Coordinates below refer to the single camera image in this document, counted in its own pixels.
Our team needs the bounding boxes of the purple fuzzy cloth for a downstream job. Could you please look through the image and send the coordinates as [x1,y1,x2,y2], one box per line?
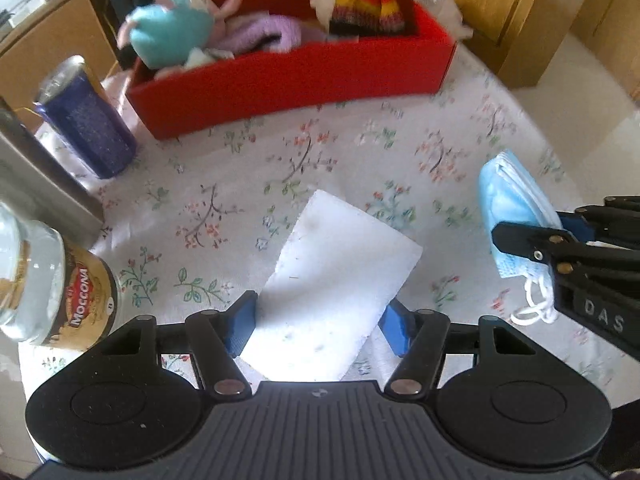
[212,14,332,54]

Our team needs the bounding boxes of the white sponge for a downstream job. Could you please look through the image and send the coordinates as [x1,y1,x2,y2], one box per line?
[240,189,424,384]

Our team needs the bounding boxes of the stainless steel container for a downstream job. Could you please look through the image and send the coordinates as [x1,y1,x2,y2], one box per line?
[0,97,106,247]

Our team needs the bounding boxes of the pink pig doll teal dress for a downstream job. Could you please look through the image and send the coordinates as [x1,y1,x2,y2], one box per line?
[117,0,246,69]

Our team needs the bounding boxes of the blue drink can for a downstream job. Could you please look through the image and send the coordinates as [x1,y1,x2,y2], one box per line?
[32,55,140,180]

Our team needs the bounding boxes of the wooden wardrobe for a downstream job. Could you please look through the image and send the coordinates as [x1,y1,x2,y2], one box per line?
[432,0,640,92]

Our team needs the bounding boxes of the clear plastic bag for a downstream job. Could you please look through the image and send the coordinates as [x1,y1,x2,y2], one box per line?
[412,0,474,42]

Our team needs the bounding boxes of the light wooden cabinet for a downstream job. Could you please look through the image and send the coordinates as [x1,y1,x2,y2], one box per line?
[0,0,122,107]

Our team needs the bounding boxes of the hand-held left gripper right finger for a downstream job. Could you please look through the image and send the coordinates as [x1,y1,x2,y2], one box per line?
[379,299,534,397]

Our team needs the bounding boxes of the red box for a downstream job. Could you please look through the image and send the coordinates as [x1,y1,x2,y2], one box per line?
[125,0,459,141]

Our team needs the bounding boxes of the glass coffee jar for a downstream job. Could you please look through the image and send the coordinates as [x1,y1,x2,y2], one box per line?
[0,200,122,354]

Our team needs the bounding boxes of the floral tablecloth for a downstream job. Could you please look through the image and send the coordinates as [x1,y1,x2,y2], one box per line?
[17,42,622,413]

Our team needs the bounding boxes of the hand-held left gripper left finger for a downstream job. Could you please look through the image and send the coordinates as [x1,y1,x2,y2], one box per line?
[106,290,259,401]

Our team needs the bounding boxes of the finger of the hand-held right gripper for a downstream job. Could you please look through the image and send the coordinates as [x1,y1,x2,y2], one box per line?
[491,222,640,275]
[557,195,640,249]

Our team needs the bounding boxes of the blue face mask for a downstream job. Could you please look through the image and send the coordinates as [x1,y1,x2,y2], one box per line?
[477,150,565,327]

